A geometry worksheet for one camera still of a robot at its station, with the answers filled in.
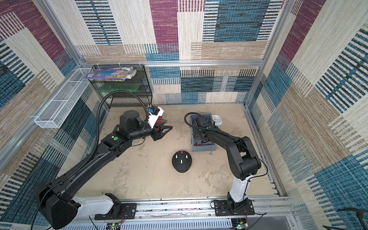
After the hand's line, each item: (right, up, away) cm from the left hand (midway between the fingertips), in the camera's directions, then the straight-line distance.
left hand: (169, 124), depth 70 cm
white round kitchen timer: (+32, +2, +38) cm, 50 cm away
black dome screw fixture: (+6, -21, +9) cm, 24 cm away
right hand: (+19, -9, +27) cm, 35 cm away
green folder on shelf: (-43, +24, +29) cm, 57 cm away
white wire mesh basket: (-56, +5, +1) cm, 56 cm away
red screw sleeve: (+6, -16, +12) cm, 21 cm away
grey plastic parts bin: (+17, -15, +27) cm, 35 cm away
